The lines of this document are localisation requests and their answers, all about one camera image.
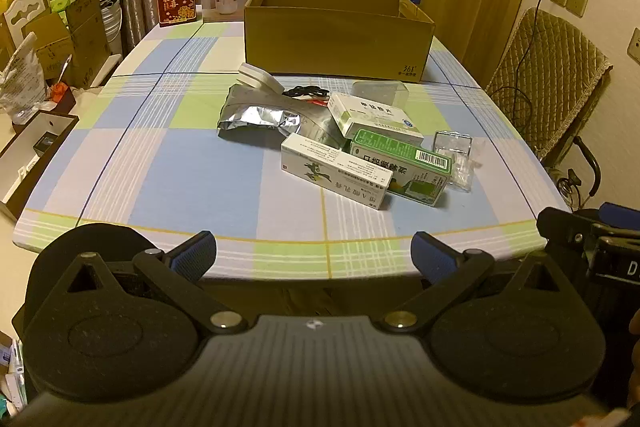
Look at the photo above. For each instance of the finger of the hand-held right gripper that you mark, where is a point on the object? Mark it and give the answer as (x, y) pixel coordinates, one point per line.
(620, 213)
(565, 227)

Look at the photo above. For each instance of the crinkled white plastic bag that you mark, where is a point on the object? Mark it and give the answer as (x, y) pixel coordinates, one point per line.
(22, 77)

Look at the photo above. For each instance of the clear blister pack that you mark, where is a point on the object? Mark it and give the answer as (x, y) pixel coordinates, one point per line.
(462, 177)

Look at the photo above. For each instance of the silver foil bag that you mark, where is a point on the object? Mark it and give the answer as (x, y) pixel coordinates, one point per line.
(250, 112)

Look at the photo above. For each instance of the dark open tray box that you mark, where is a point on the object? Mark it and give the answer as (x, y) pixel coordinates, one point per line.
(30, 157)

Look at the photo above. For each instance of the white green-striped medicine box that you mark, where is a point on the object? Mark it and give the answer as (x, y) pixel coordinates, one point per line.
(367, 112)

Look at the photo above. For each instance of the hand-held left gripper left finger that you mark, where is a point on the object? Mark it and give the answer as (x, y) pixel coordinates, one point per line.
(192, 257)

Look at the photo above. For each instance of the green medicine box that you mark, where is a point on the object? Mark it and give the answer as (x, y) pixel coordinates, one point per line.
(400, 167)

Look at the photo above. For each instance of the brown cardboard carton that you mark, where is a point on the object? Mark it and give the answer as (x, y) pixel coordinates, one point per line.
(85, 42)

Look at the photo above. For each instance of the cardboard box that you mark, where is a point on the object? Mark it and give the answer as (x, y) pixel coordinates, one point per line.
(335, 37)

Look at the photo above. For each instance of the white plastic spoon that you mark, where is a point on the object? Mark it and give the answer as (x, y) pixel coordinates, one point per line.
(257, 79)

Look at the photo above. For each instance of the long white medicine box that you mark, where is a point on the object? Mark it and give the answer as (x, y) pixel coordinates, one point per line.
(335, 174)

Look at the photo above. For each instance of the clear plastic case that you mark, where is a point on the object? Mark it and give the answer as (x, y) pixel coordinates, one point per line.
(380, 89)

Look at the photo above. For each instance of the small clear plastic box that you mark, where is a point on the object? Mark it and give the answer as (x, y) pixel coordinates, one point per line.
(452, 146)

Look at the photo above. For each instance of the quilted chair cover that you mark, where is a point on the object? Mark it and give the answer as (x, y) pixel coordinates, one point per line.
(545, 67)

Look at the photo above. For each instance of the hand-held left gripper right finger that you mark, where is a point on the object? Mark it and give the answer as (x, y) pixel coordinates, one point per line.
(432, 256)

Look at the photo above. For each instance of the small red container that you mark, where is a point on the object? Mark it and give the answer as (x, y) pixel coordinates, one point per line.
(60, 93)

